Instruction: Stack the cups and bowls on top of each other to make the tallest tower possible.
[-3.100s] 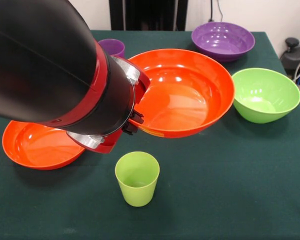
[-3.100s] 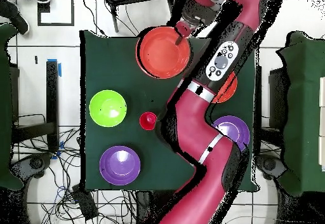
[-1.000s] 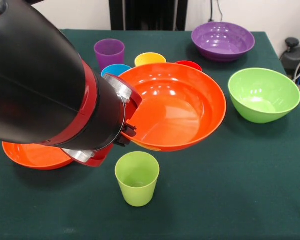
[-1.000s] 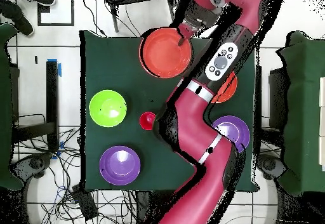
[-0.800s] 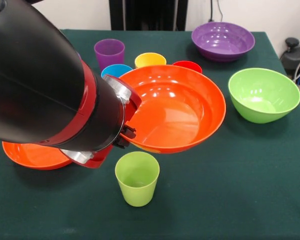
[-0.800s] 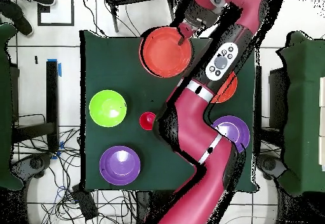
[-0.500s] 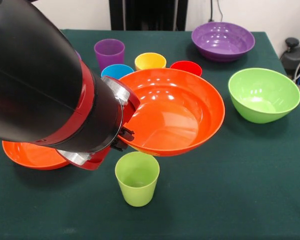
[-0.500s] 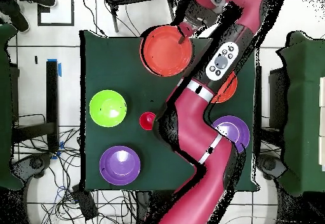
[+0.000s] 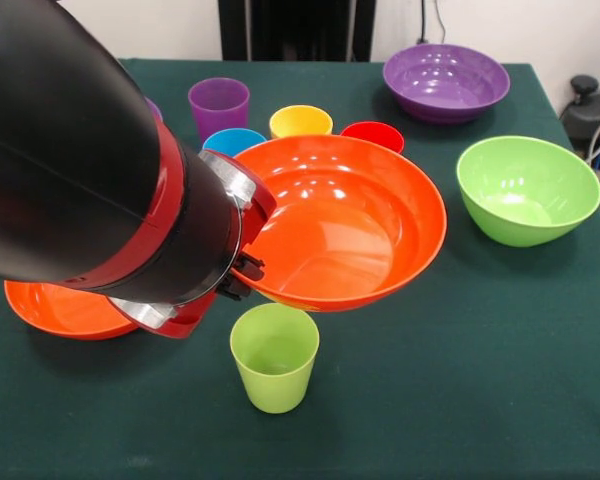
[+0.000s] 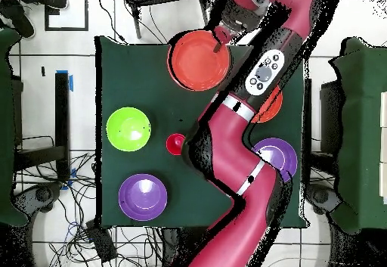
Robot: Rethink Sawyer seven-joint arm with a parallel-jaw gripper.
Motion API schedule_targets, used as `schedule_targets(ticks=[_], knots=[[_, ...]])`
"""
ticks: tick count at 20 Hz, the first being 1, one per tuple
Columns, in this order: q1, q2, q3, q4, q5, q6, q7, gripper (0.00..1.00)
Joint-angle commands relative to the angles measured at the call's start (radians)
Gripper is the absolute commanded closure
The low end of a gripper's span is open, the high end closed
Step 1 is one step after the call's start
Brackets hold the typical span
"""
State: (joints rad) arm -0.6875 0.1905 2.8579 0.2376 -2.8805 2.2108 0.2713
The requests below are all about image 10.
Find orange plastic bowl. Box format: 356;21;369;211
250;86;284;124
166;29;233;92

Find white box stack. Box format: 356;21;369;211
379;91;387;204

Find dark green tablecloth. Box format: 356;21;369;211
94;35;312;231

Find red plastic cup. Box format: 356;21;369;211
165;132;186;157

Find green plastic bowl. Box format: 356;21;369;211
105;106;152;153

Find purple plastic bowl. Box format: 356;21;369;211
252;137;299;184
118;173;169;222

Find green cloth covered table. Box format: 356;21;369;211
329;36;387;234
0;26;29;228

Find black beam with blue tape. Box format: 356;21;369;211
54;69;74;181

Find black chair base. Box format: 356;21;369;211
305;183;342;215
13;182;63;216

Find person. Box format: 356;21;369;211
0;0;70;39

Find black power box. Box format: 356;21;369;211
85;220;118;263

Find black square frame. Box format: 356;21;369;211
44;0;89;32

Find tangle of cables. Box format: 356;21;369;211
13;151;164;267

